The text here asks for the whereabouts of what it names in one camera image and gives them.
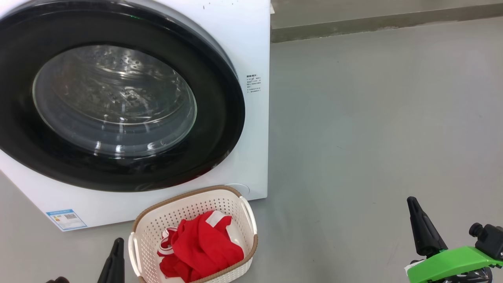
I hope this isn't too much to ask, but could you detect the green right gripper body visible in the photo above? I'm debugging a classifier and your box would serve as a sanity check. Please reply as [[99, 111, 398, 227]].
[[404, 246, 503, 283]]

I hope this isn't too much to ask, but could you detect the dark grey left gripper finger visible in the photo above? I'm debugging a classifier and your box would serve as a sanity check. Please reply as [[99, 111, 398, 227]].
[[97, 237, 126, 283]]

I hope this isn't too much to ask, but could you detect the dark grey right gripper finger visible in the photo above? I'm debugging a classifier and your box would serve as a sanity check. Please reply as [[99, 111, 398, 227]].
[[406, 196, 449, 258]]

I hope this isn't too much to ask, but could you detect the red and white garment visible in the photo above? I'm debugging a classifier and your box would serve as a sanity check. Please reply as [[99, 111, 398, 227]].
[[157, 210, 245, 283]]

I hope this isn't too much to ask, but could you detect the round glass washing machine door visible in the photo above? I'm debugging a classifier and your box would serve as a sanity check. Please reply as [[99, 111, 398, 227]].
[[0, 2, 246, 193]]

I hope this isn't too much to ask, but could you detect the cream perforated laundry basket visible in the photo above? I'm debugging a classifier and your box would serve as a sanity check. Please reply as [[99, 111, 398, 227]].
[[128, 185, 259, 283]]

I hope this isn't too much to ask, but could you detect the white front-loading washing machine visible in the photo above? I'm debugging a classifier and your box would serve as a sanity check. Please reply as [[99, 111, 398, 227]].
[[0, 0, 272, 232]]

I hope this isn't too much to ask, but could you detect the blue energy label sticker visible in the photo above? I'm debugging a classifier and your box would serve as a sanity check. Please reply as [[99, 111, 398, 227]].
[[46, 209, 88, 231]]

